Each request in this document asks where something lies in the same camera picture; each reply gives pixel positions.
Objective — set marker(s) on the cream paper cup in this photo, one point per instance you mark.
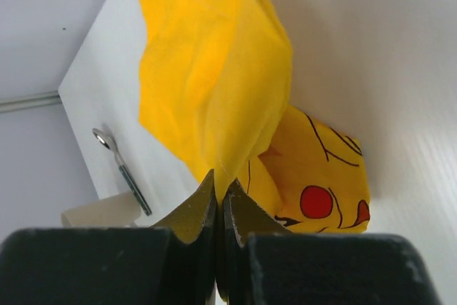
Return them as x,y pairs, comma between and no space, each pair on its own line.
120,210

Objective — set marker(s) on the yellow printed cloth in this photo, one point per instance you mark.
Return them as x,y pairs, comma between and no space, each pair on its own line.
215,80

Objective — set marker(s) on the metal spoon green handle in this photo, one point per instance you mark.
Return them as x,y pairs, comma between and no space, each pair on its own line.
109,142

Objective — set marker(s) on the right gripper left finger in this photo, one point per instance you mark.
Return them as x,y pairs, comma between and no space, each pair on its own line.
172,262

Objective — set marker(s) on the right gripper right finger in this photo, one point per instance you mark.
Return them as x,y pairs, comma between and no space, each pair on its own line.
267,264

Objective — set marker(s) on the left aluminium corner post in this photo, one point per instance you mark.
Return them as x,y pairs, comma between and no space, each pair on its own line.
29,102

